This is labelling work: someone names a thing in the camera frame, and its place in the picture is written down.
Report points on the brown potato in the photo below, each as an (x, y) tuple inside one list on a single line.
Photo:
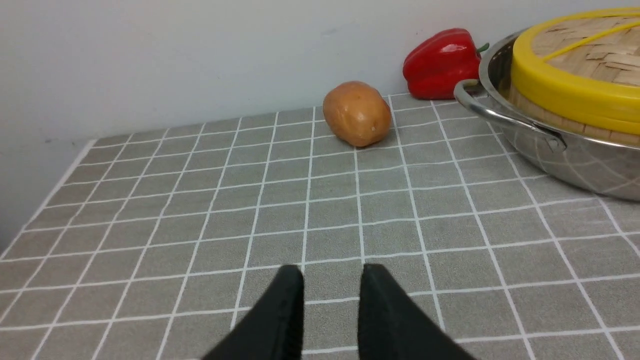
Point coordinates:
[(357, 114)]

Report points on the bamboo steamer basket yellow rim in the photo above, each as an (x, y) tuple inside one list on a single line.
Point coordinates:
[(550, 118)]

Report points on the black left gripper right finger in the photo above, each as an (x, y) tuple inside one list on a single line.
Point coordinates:
[(392, 327)]

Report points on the red bell pepper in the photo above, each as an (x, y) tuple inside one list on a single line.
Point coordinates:
[(434, 67)]

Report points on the grey checkered tablecloth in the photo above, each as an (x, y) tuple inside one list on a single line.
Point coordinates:
[(159, 242)]

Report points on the woven bamboo steamer lid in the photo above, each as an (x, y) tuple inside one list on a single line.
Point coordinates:
[(584, 67)]

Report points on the stainless steel two-handled pot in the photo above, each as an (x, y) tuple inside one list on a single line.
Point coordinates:
[(595, 165)]

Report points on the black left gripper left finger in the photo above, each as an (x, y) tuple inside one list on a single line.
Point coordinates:
[(273, 329)]

